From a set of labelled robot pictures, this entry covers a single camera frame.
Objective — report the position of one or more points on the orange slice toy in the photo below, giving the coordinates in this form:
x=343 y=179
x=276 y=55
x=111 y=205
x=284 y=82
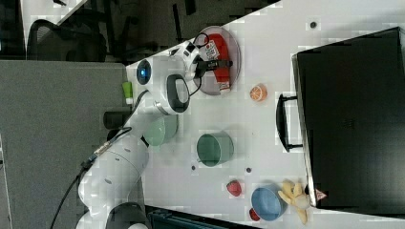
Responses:
x=258 y=92

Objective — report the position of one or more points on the dark teal crate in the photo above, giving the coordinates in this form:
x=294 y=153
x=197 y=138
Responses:
x=169 y=219

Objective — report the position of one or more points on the yellow plush banana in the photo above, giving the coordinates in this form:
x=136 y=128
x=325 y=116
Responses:
x=293 y=194

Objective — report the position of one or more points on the green cup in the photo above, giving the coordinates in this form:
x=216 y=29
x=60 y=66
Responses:
x=214 y=148

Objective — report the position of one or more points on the red plush ketchup bottle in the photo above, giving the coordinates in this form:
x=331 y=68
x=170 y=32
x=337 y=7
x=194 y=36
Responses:
x=216 y=49

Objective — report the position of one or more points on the small red fruit toy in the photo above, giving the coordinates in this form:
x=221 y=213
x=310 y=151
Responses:
x=253 y=215

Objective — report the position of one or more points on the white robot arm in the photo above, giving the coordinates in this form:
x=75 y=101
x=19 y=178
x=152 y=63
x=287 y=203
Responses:
x=109 y=174

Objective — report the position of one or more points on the green and white bottle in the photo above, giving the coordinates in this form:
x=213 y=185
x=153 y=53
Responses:
x=128 y=92

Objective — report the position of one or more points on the grey round plate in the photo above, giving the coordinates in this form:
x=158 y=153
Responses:
x=208 y=82

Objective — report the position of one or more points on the red strawberry toy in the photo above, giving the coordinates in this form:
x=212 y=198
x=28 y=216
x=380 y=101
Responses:
x=234 y=188

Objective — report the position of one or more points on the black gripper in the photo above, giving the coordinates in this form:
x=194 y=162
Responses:
x=204 y=66

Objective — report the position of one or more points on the black utensil holder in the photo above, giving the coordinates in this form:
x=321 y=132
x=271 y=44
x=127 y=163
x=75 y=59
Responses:
x=113 y=121

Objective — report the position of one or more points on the blue bowl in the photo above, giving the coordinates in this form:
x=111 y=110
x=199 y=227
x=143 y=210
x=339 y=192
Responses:
x=266 y=202

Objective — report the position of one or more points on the black office chair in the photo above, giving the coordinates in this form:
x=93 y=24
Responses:
x=49 y=42

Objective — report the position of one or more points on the black toaster oven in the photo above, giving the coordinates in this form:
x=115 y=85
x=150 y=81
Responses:
x=351 y=106

